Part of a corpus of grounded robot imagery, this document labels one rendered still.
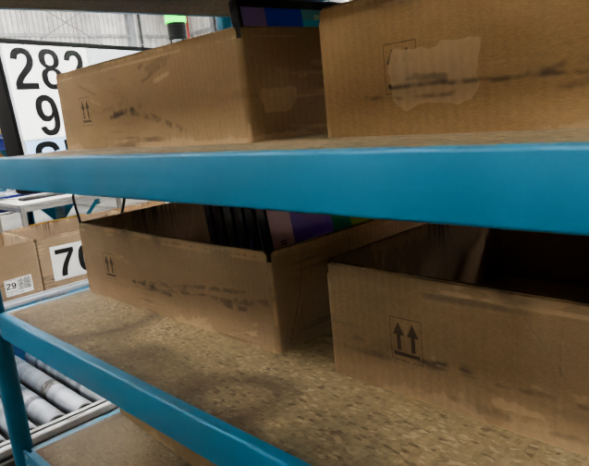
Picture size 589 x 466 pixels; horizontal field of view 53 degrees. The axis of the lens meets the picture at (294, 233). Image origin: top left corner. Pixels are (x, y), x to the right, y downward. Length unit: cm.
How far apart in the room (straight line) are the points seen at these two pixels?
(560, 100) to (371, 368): 25
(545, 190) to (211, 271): 43
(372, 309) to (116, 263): 42
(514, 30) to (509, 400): 24
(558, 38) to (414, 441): 27
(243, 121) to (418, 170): 30
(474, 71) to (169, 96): 33
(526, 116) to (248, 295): 32
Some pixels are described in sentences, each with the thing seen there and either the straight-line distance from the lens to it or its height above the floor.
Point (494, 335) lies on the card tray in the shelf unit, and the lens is 42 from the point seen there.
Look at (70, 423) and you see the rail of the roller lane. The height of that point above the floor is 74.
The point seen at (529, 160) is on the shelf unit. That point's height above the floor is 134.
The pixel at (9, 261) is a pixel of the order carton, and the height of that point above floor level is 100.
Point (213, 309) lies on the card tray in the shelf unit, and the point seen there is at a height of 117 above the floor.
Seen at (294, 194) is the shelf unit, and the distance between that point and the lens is 32.
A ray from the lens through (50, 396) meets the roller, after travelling 163.
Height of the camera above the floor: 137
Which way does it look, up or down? 12 degrees down
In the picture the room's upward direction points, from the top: 6 degrees counter-clockwise
